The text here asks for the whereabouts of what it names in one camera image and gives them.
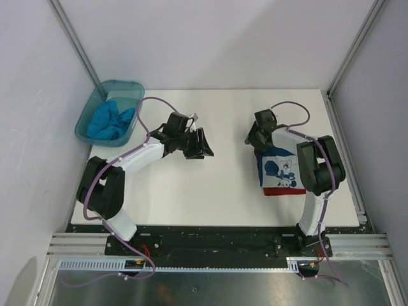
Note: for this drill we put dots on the teal plastic bin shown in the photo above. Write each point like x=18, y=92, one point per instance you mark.
x=127, y=95

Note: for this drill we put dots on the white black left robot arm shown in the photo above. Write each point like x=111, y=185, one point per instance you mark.
x=102, y=187

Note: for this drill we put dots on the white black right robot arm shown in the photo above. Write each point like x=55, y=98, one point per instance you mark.
x=293, y=163

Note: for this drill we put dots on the aluminium frame post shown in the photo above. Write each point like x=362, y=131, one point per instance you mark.
x=74, y=40
x=368, y=24

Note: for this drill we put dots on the dark blue t-shirt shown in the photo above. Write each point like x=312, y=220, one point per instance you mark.
x=280, y=169

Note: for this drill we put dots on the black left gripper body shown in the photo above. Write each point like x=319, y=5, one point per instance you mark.
x=186, y=143

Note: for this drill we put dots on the light blue crumpled t-shirt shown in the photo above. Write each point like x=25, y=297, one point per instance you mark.
x=108, y=123

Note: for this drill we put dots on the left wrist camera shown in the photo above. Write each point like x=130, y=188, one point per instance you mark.
x=193, y=117

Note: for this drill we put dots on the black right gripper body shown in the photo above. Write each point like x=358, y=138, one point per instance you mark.
x=255, y=138

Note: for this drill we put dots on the red t-shirt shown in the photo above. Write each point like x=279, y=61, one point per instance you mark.
x=283, y=191

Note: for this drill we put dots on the aluminium frame post left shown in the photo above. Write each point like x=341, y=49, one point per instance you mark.
x=74, y=40

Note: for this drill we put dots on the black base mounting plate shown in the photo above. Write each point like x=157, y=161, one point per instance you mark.
x=223, y=246

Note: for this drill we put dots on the aluminium frame post right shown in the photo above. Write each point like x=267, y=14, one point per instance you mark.
x=368, y=24

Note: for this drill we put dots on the grey slotted cable duct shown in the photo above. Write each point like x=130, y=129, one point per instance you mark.
x=130, y=265

